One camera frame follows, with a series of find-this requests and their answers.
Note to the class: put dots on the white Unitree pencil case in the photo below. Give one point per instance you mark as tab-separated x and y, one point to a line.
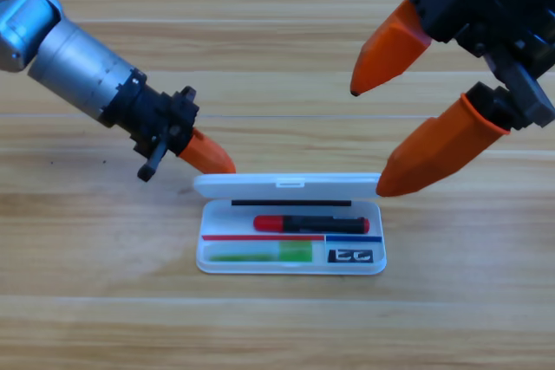
243	186

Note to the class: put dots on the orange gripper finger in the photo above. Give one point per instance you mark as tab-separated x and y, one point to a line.
438	153

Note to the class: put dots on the red black pen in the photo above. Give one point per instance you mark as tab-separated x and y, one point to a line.
271	223

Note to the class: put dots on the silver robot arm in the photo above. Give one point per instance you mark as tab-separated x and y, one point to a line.
65	58

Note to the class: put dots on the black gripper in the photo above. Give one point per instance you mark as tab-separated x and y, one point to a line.
498	6
152	118

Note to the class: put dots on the black white eraser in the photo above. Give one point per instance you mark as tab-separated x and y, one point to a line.
350	256

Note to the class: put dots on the green white pen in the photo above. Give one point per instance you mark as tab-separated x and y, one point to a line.
295	252

